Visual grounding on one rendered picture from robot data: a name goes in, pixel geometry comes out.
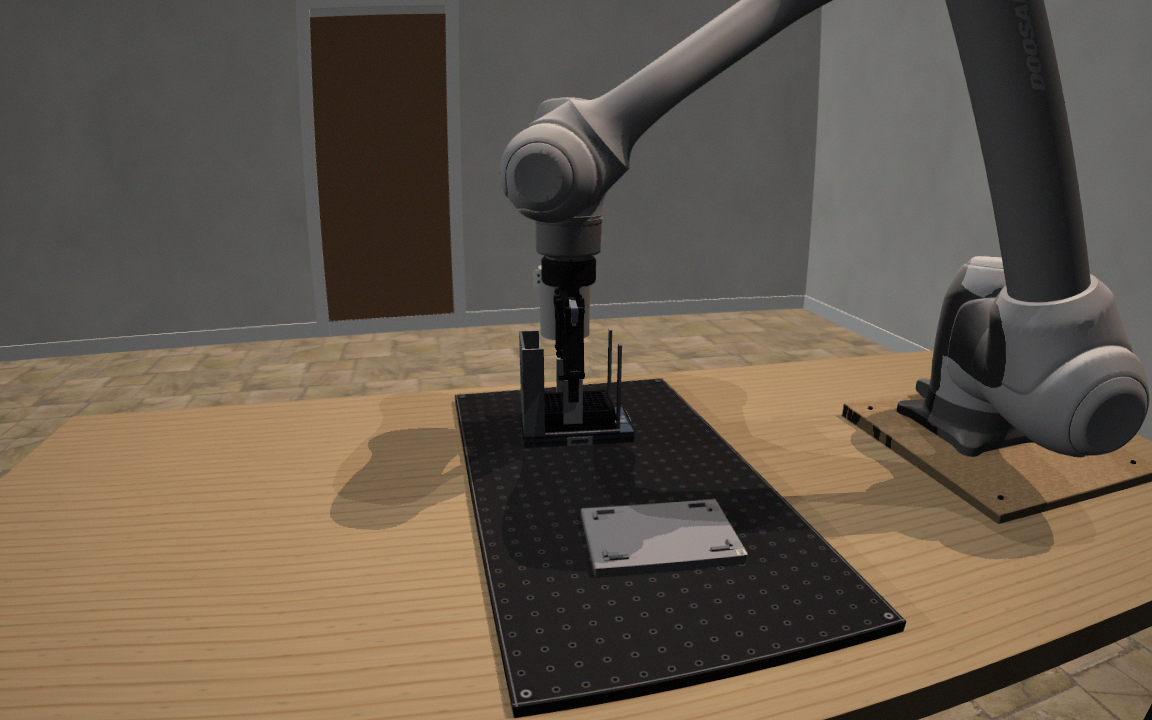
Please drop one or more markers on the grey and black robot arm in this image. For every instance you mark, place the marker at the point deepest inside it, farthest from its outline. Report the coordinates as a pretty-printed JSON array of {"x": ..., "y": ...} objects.
[{"x": 1058, "y": 364}]

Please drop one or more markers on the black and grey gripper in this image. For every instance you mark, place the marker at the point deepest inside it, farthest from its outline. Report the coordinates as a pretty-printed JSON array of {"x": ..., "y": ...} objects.
[{"x": 568, "y": 277}]

